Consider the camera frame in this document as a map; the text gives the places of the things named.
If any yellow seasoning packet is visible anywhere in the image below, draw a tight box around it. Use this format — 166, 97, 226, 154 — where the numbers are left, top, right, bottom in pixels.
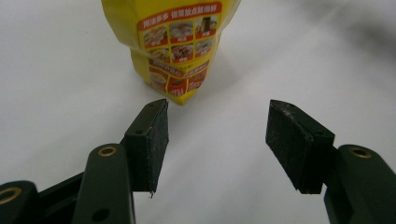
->
100, 0, 242, 105

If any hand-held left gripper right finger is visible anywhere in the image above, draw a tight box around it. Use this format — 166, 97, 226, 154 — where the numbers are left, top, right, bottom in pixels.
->
264, 99, 336, 195

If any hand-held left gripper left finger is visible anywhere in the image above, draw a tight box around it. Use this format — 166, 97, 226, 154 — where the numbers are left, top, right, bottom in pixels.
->
122, 98, 170, 199

